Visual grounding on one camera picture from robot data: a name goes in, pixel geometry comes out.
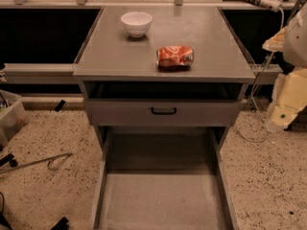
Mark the black object bottom floor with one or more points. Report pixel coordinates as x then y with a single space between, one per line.
62 224

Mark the crushed orange coke can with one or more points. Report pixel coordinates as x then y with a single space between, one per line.
175 56

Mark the grey drawer with black handle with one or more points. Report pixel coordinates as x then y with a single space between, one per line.
151 113

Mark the thin metal rod on floor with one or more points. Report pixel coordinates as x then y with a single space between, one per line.
20 167

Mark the open grey pulled-out drawer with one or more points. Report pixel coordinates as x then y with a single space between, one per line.
162 179

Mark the clear plastic storage bin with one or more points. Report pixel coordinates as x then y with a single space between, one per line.
12 116

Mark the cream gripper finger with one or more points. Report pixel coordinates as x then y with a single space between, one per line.
289 97
276 42

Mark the white ceramic bowl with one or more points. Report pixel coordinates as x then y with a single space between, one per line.
136 23

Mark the black block on floor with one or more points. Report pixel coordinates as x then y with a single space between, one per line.
60 105

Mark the grey metal drawer cabinet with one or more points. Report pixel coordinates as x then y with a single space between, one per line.
117 66

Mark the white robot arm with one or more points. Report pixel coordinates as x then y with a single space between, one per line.
295 41

